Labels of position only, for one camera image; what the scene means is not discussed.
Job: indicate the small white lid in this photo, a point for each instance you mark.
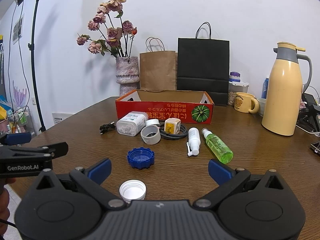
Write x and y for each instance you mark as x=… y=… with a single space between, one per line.
x=152 y=122

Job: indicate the white yellow power adapter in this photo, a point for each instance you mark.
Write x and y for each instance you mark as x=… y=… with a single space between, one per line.
x=172 y=125

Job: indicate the clear plastic pill container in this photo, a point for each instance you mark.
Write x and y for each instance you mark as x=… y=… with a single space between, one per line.
x=132 y=123

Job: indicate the blue plastic bottle cap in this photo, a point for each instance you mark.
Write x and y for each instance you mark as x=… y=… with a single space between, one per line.
x=141 y=158

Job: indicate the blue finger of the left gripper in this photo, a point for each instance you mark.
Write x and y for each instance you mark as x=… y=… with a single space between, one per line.
x=49 y=151
x=15 y=139

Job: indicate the pale green bowl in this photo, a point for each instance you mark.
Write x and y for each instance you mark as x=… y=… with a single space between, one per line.
x=262 y=103

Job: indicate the white plastic bottle cap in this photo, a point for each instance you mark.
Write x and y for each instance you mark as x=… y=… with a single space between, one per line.
x=132 y=190

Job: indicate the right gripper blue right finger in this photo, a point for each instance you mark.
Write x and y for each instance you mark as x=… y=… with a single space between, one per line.
x=229 y=183

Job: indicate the green spray bottle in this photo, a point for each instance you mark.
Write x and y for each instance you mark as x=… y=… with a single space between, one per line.
x=222 y=152

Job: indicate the white spray bottle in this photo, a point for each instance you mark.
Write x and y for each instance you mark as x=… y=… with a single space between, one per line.
x=194 y=142

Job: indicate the black device with cables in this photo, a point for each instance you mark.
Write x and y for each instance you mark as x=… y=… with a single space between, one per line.
x=308 y=118

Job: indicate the yellow bear mug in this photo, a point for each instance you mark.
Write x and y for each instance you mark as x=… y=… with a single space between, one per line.
x=246 y=103

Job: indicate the grey tape roll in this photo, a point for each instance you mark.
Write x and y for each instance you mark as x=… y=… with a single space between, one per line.
x=150 y=135

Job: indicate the yellow thermos jug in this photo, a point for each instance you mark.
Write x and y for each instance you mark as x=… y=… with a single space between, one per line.
x=285 y=89

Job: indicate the purple white jar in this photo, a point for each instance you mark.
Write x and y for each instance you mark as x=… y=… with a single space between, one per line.
x=234 y=77

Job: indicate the pink textured vase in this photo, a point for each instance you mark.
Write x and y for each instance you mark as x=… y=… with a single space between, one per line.
x=127 y=74

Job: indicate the black paper bag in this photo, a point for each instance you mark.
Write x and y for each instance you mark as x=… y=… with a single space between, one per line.
x=203 y=64

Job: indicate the dried rose bouquet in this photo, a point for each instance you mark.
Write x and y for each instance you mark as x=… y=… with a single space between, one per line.
x=116 y=35

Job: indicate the wire storage cart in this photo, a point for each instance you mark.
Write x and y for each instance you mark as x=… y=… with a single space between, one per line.
x=19 y=121

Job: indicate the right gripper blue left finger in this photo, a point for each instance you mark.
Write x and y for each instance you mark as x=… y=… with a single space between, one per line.
x=89 y=181

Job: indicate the brown paper bag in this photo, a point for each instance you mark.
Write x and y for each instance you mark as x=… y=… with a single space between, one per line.
x=158 y=66

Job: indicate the white wall outlet box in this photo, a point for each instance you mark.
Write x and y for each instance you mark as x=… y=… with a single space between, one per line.
x=59 y=117

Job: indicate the red pumpkin cardboard box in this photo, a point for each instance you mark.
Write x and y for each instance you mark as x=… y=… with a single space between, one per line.
x=190 y=107

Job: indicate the person's left hand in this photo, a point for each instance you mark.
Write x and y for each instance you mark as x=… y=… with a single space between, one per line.
x=4 y=215

